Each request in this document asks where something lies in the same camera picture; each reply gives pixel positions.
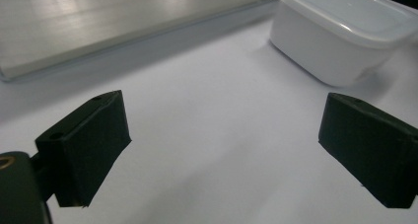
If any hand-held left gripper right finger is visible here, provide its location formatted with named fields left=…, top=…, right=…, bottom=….
left=317, top=92, right=418, bottom=209

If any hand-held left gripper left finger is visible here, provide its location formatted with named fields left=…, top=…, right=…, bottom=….
left=31, top=89, right=133, bottom=208

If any white glossy board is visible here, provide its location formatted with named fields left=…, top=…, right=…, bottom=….
left=0, top=0, right=284, bottom=83

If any white plastic container with lid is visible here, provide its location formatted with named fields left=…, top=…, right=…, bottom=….
left=269, top=0, right=418, bottom=88

